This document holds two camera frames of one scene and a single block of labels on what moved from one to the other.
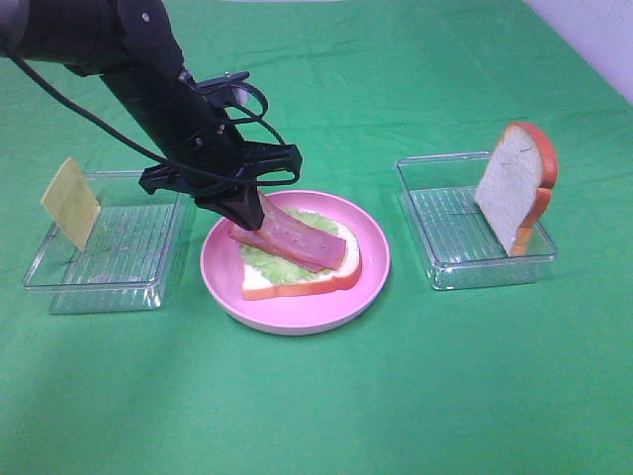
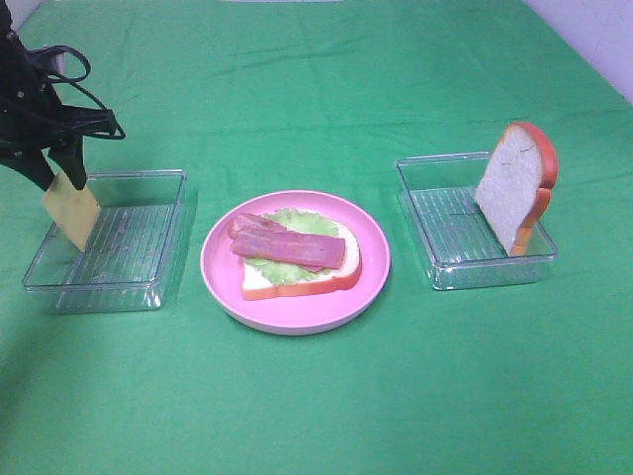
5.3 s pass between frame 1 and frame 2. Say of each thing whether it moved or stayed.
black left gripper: moved
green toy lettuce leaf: stayed
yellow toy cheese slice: stayed
